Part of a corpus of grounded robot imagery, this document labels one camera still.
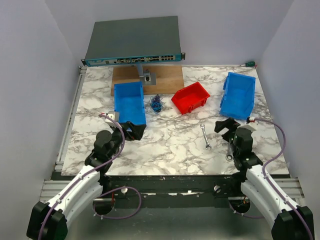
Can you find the blue plastic bin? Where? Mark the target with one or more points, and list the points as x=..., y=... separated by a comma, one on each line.
x=238, y=98
x=129, y=102

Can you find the silver ratchet wrench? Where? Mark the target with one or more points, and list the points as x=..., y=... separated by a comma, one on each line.
x=229, y=154

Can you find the aluminium frame rail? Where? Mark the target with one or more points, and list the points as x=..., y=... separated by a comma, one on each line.
x=70, y=120

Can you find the small silver combination wrench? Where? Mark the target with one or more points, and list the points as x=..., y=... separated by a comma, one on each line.
x=207, y=144

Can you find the red plastic bin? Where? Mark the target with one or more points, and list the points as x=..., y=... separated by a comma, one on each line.
x=189, y=98

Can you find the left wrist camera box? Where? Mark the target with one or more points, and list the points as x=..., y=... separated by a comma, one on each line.
x=111, y=117

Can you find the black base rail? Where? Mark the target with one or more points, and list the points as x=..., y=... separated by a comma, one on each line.
x=171, y=191

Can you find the grey network switch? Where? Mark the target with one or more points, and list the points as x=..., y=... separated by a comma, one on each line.
x=134, y=41

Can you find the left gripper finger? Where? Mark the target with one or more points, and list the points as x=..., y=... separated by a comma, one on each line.
x=137, y=134
x=130, y=125

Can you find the wooden board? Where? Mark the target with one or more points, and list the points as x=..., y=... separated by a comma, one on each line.
x=169, y=78

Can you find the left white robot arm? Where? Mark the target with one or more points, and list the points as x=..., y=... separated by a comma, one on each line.
x=51, y=220

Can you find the left blue plastic bin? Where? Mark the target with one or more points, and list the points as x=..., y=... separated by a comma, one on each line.
x=129, y=102

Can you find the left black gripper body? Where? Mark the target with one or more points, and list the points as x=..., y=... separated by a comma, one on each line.
x=117, y=135

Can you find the green handled screwdriver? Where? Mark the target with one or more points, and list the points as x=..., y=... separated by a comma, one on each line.
x=249, y=64

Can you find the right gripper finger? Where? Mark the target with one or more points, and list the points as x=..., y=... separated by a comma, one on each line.
x=223, y=124
x=233, y=124

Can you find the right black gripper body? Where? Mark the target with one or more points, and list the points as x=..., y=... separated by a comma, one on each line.
x=229, y=136

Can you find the right blue plastic bin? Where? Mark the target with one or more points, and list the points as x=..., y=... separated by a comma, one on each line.
x=238, y=98

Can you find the grey metal stand bracket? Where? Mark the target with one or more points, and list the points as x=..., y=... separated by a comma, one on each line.
x=146, y=77

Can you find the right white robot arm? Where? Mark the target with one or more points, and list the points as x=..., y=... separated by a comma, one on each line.
x=286, y=218

